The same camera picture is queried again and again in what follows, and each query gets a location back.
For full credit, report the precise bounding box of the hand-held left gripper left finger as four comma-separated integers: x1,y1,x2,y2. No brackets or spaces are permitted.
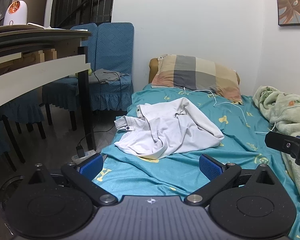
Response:
27,153,118,207

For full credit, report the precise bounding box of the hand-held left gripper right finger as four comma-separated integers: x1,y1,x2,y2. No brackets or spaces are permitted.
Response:
185,154,275,208

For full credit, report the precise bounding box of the white shirt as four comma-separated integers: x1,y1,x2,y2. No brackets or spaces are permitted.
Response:
114,97,225,160

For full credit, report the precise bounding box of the white power strip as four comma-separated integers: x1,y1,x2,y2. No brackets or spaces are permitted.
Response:
72,149,97,165

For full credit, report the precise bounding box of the green fleece blanket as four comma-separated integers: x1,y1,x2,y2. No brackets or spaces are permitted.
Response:
252,86,300,205

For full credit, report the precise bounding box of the teal patterned bed sheet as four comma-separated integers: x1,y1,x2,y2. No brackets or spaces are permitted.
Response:
91,82,300,240

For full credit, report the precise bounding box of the grey cloth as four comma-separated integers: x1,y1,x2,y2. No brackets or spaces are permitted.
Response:
93,68,130,84

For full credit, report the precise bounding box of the green round toy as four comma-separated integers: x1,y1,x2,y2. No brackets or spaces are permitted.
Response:
74,68,93,77

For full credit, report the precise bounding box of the plaid pillow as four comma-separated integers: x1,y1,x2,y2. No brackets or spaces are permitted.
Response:
151,54,244,105

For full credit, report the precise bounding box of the blue covered chair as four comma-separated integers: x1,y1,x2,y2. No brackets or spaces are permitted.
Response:
42,24,98,132
89,22,135,112
0,90,47,172

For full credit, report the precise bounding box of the brown pillow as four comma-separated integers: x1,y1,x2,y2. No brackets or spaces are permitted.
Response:
149,58,241,86

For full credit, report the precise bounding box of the dark window grille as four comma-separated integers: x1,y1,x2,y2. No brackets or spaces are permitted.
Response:
50,0,116,30

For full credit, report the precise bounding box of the white round heater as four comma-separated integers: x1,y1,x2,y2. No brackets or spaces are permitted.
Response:
2,0,28,26

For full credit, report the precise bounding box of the white cable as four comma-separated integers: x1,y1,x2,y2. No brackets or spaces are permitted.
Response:
176,87,300,134

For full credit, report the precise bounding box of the black cable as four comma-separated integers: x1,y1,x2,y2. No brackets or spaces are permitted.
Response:
77,71,123,148

